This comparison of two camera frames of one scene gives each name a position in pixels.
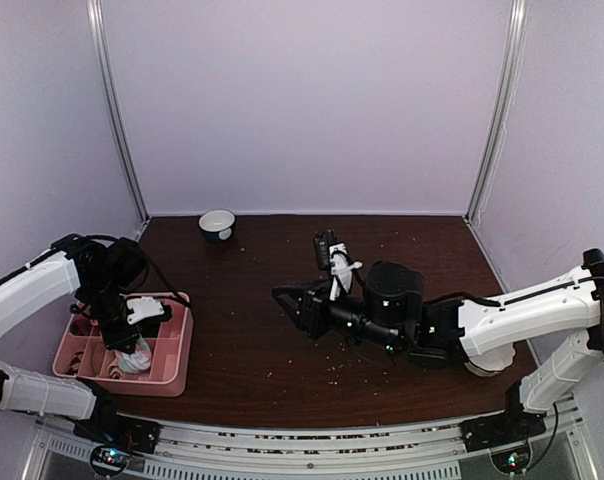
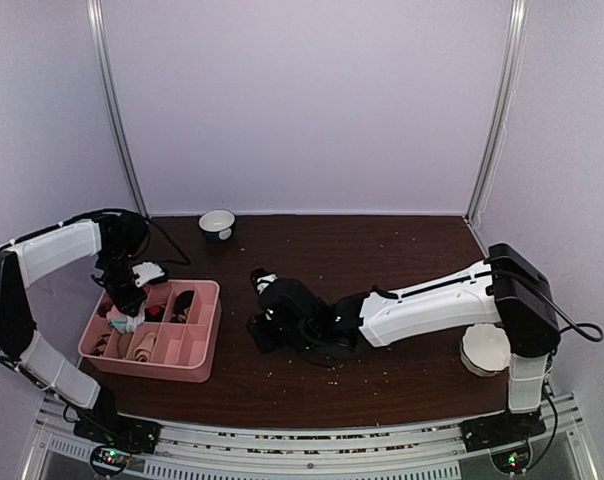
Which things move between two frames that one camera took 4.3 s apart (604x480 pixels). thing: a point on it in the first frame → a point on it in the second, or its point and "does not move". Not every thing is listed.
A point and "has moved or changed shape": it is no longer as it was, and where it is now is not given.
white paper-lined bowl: (493, 361) does not move
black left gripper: (120, 340) → (127, 304)
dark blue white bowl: (217, 225) does not move
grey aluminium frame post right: (502, 114) does not move
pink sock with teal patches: (135, 361) has moved or changed shape
